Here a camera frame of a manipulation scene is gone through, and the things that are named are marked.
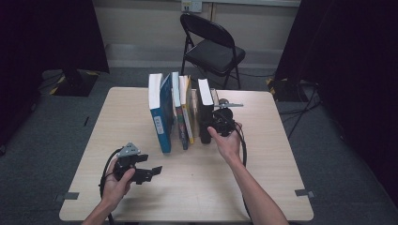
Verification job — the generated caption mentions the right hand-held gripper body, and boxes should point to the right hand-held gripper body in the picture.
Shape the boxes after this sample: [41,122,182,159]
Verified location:
[212,102,245,138]

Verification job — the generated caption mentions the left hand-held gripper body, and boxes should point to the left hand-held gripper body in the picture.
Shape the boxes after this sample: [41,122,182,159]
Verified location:
[112,142,142,183]

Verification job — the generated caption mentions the black book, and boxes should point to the black book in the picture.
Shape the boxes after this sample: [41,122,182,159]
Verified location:
[195,78,218,145]

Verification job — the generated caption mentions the clear acrylic book organizer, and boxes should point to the clear acrylic book organizer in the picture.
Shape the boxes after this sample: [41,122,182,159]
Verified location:
[190,88,221,140]

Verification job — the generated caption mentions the yellow book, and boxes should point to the yellow book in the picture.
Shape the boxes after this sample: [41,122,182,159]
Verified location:
[178,74,196,145]

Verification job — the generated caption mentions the red and blue illustrated book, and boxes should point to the red and blue illustrated book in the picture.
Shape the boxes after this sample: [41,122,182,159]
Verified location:
[171,71,190,151]

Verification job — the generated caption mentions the person's right hand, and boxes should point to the person's right hand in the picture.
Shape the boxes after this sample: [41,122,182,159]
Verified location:
[207,121,244,164]

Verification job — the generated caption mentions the person's left hand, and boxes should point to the person's left hand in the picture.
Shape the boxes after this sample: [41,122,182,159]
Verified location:
[100,157,137,209]

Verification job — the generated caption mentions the grey tape piece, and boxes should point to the grey tape piece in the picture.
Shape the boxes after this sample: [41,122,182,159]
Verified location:
[295,188,316,199]
[54,191,80,203]

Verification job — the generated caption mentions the black folding chair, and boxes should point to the black folding chair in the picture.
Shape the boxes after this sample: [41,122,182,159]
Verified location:
[178,12,247,91]

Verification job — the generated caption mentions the black stand base striped tape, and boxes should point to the black stand base striped tape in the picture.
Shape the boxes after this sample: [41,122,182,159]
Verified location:
[48,68,101,98]
[266,76,320,102]

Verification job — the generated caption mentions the dark curtain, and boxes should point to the dark curtain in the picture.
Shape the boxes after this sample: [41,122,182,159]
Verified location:
[0,0,111,148]
[275,0,398,201]

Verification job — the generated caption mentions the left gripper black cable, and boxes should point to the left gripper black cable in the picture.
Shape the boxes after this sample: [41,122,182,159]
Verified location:
[98,147,125,225]

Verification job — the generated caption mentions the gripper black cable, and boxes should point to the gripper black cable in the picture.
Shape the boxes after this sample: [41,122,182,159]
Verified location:
[98,147,125,225]
[233,123,252,221]

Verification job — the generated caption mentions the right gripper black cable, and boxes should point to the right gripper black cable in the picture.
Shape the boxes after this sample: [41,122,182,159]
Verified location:
[233,123,252,221]

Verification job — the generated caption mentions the black floor cables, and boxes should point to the black floor cables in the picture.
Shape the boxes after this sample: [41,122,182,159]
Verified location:
[278,82,325,142]

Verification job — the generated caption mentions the white wall socket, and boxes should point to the white wall socket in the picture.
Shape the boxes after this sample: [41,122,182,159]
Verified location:
[181,0,203,13]

